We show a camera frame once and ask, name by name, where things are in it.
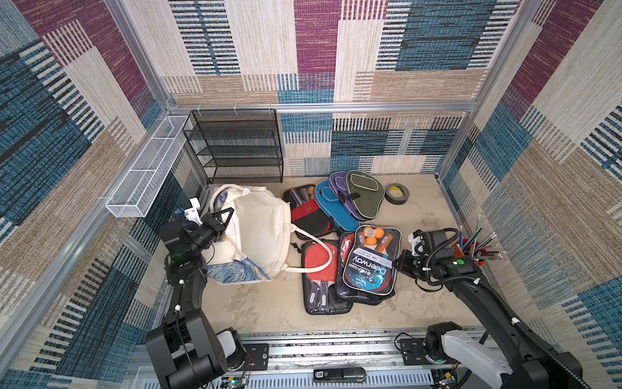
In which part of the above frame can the aluminium front rail frame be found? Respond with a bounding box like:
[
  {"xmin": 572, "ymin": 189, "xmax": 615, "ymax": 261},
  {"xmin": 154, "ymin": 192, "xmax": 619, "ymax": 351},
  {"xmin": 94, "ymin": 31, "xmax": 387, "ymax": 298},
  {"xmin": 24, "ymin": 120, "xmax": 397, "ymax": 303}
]
[{"xmin": 121, "ymin": 327, "xmax": 550, "ymax": 389}]

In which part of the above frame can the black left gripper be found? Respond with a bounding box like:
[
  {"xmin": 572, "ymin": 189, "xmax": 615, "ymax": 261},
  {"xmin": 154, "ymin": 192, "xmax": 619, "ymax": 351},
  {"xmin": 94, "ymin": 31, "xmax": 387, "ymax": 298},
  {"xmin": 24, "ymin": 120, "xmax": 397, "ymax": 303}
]
[{"xmin": 189, "ymin": 208, "xmax": 233, "ymax": 257}]

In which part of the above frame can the olive green paddle case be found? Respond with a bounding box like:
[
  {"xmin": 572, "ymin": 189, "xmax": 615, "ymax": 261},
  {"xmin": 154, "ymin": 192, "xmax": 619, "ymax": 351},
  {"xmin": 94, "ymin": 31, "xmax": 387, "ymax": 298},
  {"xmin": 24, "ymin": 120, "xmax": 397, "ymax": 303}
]
[{"xmin": 346, "ymin": 170, "xmax": 385, "ymax": 220}]

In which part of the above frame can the red pencil cup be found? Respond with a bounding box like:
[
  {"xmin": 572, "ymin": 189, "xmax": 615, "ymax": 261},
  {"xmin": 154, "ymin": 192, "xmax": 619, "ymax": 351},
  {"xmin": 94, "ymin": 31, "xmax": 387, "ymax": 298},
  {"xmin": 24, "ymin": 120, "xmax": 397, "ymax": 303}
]
[{"xmin": 452, "ymin": 238, "xmax": 486, "ymax": 267}]

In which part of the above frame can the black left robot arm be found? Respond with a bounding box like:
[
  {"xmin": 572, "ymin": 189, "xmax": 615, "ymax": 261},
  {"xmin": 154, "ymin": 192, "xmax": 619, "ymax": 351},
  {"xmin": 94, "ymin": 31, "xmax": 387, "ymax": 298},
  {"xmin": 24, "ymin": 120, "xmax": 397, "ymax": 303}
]
[{"xmin": 146, "ymin": 207, "xmax": 247, "ymax": 388}]

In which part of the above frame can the black handheld scanner device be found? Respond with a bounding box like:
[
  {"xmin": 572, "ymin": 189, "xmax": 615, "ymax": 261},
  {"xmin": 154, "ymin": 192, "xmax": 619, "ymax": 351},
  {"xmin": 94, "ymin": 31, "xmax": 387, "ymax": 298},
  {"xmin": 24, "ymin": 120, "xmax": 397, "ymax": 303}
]
[{"xmin": 313, "ymin": 367, "xmax": 367, "ymax": 383}]

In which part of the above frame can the black wire mesh shelf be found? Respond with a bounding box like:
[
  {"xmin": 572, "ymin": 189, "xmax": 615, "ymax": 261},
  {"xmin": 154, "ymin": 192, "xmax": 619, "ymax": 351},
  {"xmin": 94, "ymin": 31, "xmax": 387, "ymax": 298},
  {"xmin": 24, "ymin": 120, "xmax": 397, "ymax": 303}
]
[{"xmin": 184, "ymin": 109, "xmax": 284, "ymax": 184}]

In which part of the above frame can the purple paddle case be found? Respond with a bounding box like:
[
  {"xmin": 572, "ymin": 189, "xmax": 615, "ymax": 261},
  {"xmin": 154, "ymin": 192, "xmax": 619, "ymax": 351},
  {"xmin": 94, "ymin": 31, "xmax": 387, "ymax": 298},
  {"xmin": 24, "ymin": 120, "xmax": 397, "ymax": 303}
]
[{"xmin": 329, "ymin": 171, "xmax": 365, "ymax": 221}]

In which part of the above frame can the black corrugated cable conduit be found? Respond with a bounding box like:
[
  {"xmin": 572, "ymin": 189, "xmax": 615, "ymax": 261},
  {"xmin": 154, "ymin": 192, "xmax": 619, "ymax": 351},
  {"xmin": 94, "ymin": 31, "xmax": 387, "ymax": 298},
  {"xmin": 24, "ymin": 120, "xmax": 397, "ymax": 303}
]
[{"xmin": 412, "ymin": 228, "xmax": 591, "ymax": 389}]

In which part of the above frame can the black tape roll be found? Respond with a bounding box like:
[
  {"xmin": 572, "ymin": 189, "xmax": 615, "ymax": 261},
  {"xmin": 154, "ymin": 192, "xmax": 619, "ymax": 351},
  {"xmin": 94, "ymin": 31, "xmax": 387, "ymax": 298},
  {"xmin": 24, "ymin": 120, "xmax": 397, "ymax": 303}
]
[{"xmin": 385, "ymin": 183, "xmax": 410, "ymax": 205}]

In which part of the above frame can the white canvas starry night bag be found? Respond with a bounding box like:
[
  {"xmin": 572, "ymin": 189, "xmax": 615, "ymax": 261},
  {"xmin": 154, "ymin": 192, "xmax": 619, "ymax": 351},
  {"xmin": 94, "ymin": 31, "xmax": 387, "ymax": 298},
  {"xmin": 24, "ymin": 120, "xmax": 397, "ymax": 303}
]
[{"xmin": 202, "ymin": 184, "xmax": 337, "ymax": 285}]

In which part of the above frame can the white wire mesh basket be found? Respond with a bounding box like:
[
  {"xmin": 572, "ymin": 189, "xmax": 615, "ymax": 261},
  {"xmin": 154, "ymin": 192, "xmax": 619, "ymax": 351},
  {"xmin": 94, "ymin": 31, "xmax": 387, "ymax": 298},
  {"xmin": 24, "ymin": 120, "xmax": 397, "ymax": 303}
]
[{"xmin": 106, "ymin": 116, "xmax": 187, "ymax": 218}]

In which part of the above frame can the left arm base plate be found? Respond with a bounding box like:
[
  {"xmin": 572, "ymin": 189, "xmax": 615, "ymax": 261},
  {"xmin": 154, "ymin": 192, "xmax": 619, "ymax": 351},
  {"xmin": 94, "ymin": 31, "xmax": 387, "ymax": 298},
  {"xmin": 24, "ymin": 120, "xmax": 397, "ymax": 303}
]
[{"xmin": 240, "ymin": 343, "xmax": 270, "ymax": 371}]

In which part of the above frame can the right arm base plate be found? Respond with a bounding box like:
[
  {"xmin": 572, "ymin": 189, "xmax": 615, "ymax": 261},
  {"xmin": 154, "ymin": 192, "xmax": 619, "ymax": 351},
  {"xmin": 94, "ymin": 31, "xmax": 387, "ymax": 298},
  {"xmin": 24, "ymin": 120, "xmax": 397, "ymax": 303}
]
[{"xmin": 398, "ymin": 337, "xmax": 455, "ymax": 366}]

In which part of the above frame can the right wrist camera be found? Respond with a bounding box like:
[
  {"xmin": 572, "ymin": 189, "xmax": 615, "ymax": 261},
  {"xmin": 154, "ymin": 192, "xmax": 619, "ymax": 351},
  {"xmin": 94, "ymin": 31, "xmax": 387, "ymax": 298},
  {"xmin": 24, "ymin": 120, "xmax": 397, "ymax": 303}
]
[{"xmin": 408, "ymin": 230, "xmax": 425, "ymax": 256}]

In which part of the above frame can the black blue paddle case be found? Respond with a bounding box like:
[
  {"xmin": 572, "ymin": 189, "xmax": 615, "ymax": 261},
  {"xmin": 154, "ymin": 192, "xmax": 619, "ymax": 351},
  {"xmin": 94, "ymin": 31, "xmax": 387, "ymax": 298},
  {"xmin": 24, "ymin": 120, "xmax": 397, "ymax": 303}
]
[{"xmin": 314, "ymin": 180, "xmax": 360, "ymax": 232}]

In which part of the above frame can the black red paddle case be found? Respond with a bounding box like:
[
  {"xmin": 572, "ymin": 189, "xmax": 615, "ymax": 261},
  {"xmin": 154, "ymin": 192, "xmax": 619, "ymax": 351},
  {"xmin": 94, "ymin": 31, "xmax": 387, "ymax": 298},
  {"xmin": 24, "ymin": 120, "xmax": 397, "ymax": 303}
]
[{"xmin": 282, "ymin": 185, "xmax": 335, "ymax": 238}]

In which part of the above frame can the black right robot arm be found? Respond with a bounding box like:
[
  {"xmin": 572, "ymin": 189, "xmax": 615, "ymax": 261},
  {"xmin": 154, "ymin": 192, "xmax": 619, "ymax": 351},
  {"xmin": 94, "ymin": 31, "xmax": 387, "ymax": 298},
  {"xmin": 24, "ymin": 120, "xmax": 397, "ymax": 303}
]
[{"xmin": 397, "ymin": 228, "xmax": 588, "ymax": 388}]

